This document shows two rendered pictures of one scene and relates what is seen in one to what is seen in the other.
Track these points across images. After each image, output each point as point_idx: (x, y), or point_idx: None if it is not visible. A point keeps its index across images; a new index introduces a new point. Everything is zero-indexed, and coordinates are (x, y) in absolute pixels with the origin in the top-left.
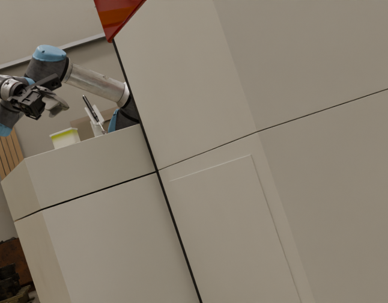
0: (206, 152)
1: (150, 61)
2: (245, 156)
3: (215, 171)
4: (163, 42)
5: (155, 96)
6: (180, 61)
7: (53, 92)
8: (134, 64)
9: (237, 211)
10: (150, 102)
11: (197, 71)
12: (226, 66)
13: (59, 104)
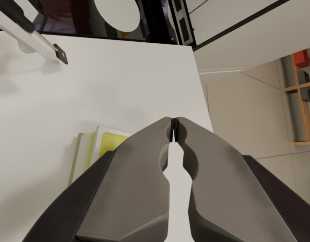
0: (226, 68)
1: (296, 30)
2: (239, 70)
3: (218, 73)
4: None
5: (251, 44)
6: (293, 43)
7: (264, 172)
8: (294, 16)
9: (204, 79)
10: (240, 44)
11: (283, 50)
12: (287, 54)
13: (164, 161)
